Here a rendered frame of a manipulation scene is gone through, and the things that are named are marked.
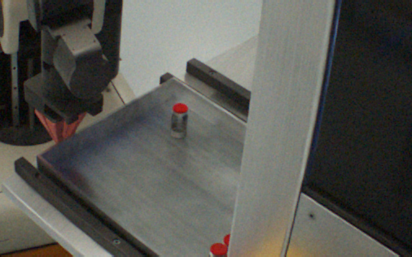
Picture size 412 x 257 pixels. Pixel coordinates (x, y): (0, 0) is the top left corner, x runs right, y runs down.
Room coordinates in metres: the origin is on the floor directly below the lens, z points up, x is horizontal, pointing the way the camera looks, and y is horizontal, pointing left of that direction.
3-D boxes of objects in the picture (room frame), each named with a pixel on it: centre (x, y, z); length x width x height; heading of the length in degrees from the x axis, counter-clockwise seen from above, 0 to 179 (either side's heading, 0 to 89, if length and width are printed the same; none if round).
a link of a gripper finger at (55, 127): (0.94, 0.20, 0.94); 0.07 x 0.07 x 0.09; 51
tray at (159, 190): (0.87, 0.00, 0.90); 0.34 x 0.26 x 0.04; 50
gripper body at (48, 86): (0.93, 0.19, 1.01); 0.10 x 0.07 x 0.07; 51
